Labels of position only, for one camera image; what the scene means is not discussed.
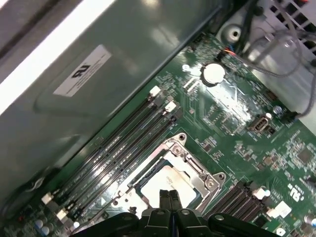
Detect metal drive cage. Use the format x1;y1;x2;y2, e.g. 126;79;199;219
246;0;316;119

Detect black PC case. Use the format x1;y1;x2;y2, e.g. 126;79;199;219
0;0;316;223

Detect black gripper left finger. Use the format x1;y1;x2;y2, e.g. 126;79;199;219
71;189;174;237

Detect CPU socket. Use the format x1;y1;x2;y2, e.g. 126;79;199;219
110;133;228;218

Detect white label sticker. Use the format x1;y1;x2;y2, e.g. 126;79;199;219
53;44;111;96

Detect internal USB port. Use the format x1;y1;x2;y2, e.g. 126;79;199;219
248;116;272;130

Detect green motherboard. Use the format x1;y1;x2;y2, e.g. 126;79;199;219
14;32;316;237

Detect CPU with silver top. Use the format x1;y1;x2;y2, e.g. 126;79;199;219
132;159;207;210

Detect silver coin battery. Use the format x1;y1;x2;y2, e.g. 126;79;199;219
201;63;227;87

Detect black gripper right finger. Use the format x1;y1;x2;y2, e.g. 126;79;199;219
169;190;272;237

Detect metal wire locking lever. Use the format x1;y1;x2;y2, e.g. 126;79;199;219
188;153;207;179

